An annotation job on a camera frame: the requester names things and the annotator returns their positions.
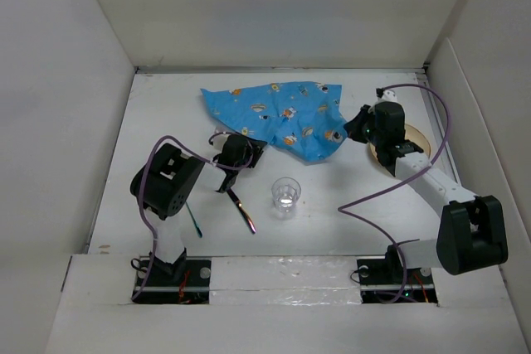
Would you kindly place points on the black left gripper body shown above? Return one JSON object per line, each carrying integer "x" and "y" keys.
{"x": 250, "y": 156}

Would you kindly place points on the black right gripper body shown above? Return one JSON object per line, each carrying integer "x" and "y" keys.
{"x": 363, "y": 129}

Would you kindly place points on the beige bird-pattern plate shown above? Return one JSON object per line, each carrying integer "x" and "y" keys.
{"x": 412, "y": 134}

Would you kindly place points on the iridescent knife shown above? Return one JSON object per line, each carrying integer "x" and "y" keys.
{"x": 245, "y": 216}

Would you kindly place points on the clear plastic cup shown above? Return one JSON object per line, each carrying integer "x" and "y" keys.
{"x": 285, "y": 193}

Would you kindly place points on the blue patterned cloth placemat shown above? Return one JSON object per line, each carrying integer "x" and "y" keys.
{"x": 300, "y": 117}

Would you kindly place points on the iridescent fork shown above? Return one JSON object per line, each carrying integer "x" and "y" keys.
{"x": 194, "y": 221}

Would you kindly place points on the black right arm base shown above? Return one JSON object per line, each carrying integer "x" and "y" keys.
{"x": 380, "y": 279}

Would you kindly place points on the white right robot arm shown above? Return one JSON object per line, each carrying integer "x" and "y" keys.
{"x": 471, "y": 234}

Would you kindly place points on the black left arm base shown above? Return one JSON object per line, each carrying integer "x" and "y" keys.
{"x": 186, "y": 281}

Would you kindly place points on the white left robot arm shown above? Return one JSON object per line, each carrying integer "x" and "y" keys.
{"x": 174, "y": 180}

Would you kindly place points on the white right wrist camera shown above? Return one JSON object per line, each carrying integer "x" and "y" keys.
{"x": 386, "y": 95}

